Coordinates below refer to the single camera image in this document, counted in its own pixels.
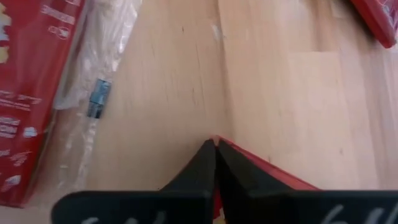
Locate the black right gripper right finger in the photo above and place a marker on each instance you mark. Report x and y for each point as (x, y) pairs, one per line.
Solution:
(295, 207)

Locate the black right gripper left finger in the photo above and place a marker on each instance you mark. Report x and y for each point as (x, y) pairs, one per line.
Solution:
(140, 207)

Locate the red popcorn bag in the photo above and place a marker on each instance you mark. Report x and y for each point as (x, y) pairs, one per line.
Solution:
(37, 77)
(280, 175)
(377, 21)

